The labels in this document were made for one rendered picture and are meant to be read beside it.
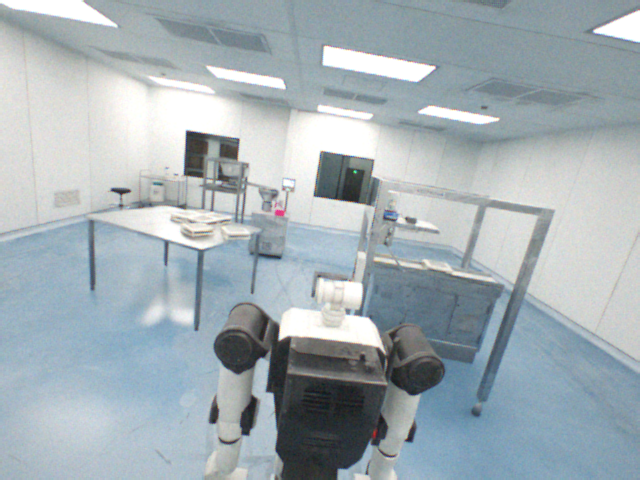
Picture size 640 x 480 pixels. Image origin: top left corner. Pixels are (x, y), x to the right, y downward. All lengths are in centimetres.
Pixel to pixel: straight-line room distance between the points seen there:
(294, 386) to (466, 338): 299
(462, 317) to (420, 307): 43
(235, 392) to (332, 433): 26
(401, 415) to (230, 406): 44
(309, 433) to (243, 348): 22
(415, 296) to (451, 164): 584
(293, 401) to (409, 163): 778
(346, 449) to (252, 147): 756
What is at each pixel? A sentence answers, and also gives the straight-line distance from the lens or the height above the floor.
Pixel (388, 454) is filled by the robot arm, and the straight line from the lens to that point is 105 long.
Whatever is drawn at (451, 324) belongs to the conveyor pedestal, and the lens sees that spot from 341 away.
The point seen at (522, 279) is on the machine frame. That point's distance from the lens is 256.
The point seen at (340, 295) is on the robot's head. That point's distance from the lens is 75.
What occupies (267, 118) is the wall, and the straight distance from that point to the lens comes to 799.
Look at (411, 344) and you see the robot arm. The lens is 81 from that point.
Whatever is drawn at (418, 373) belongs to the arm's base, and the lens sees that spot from 79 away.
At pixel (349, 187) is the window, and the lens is 794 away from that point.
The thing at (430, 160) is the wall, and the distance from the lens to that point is 840.
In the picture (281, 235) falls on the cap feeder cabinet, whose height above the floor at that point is 43.
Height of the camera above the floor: 176
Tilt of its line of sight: 14 degrees down
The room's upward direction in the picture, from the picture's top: 9 degrees clockwise
